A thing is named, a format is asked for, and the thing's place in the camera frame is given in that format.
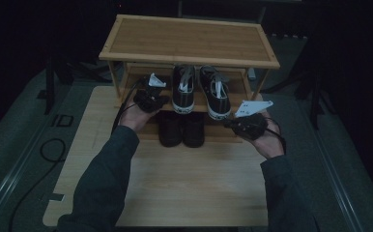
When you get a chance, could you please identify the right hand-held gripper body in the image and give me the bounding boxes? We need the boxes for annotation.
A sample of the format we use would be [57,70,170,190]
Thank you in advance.
[233,100,274,141]

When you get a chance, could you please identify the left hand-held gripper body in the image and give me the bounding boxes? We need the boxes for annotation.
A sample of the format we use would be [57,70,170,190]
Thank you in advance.
[132,72,168,113]

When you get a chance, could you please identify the black canvas sneaker white laces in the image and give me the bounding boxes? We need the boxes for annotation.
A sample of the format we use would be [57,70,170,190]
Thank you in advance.
[198,65,233,121]
[171,65,197,115]

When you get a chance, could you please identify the black leather shoe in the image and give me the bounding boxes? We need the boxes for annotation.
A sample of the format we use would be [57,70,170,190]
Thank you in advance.
[158,110,185,149]
[183,110,206,149]

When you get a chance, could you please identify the wooden three-tier shoe rack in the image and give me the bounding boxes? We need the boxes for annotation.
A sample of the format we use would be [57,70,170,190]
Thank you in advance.
[98,14,281,143]

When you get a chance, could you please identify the person's left hand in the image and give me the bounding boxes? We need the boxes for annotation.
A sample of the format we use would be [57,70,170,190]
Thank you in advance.
[119,96,158,133]

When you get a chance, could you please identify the person's right hand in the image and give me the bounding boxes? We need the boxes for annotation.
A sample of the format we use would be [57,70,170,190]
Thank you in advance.
[251,109,287,160]

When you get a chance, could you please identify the black tripod leg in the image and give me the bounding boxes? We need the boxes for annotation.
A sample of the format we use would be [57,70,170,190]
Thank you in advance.
[261,69,306,96]

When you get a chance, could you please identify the black metal stand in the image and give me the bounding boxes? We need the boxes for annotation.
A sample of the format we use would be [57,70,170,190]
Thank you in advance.
[36,56,74,115]
[295,73,337,130]

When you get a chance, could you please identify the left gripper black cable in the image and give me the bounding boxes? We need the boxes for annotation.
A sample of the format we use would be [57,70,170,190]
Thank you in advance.
[111,76,148,135]

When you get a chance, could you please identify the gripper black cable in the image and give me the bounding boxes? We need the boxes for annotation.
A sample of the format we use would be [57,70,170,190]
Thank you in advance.
[264,117,287,155]
[111,76,148,135]

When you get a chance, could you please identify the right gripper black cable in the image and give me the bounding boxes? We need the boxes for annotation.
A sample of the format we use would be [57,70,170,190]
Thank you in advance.
[264,117,287,155]

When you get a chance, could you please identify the black floor cable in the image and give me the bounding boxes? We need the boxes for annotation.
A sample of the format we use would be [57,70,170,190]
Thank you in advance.
[9,138,67,232]

